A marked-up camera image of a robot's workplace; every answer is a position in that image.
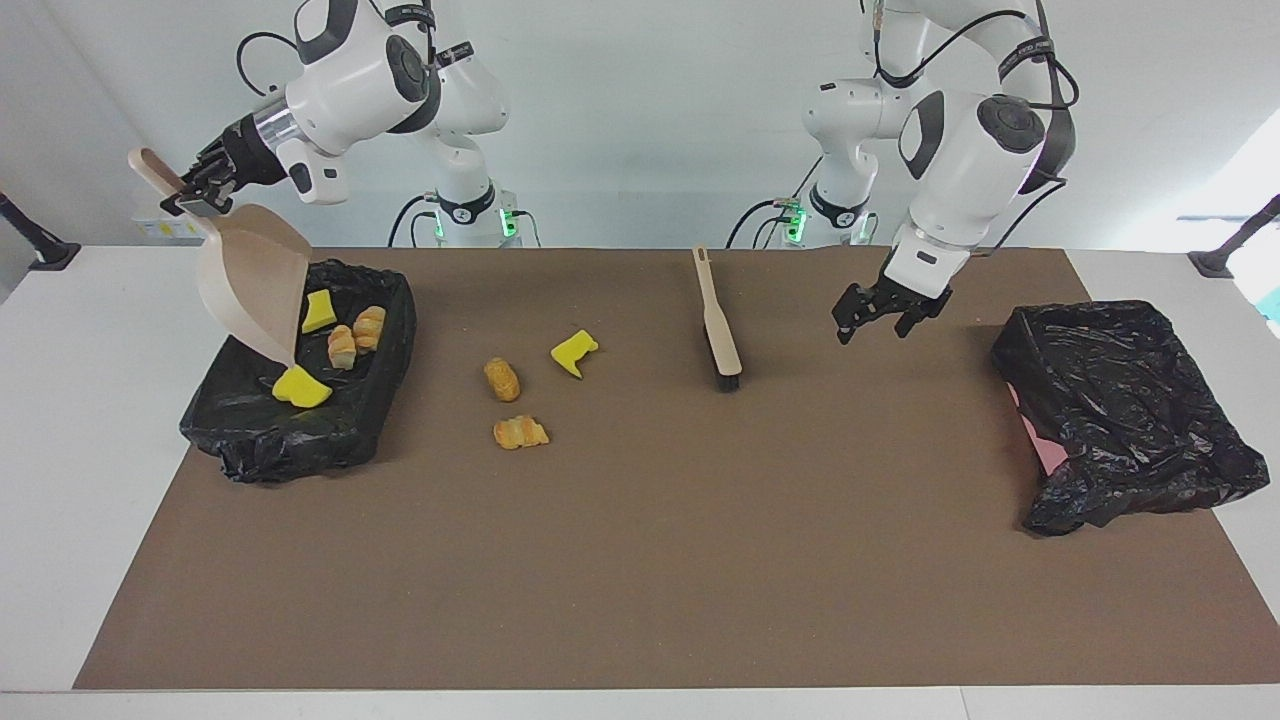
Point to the beige brush with black bristles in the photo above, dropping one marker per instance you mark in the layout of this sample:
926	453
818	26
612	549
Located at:
720	335

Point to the pink bin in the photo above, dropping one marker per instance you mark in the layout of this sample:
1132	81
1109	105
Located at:
1045	450

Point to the yellow wedge sponge piece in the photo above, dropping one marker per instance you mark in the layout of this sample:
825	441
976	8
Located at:
318	313

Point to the large beige bread piece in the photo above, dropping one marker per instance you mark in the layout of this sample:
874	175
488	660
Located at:
369	327

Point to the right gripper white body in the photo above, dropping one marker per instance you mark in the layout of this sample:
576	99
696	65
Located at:
315	178

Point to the orange croissant piece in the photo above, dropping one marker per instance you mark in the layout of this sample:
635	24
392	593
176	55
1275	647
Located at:
520	432

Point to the yellow notched sponge piece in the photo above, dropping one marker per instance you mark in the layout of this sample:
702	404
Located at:
300	387

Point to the yellow boot-shaped sponge piece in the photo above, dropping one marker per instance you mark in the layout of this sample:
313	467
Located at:
572	352

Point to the brown oval bun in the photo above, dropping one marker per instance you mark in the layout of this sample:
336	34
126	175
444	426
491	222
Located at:
502	380

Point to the small tan bread piece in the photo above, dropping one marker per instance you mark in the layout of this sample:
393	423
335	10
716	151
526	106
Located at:
342	347

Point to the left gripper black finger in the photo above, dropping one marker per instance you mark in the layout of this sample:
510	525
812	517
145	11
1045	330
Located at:
850	318
915	318

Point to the black camera stand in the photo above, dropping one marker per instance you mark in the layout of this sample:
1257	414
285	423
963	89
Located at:
1215	262
50	255

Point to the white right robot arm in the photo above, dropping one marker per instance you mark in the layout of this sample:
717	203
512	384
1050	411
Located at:
350	80

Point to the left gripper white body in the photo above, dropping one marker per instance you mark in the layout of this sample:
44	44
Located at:
928	262

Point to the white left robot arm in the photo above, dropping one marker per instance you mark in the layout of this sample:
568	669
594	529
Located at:
960	150

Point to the black trash bag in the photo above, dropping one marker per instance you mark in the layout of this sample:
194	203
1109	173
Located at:
1130	400
250	440

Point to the teal object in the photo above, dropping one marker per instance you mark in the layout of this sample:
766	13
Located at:
1273	303

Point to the white boxes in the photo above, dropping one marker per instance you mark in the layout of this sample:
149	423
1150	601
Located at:
150	228

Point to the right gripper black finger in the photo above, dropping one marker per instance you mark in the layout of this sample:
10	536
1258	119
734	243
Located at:
205	165
195	202

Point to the beige plastic dustpan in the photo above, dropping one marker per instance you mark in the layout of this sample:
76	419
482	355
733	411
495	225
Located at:
250	280

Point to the brown table mat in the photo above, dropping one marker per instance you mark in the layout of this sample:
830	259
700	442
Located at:
640	580

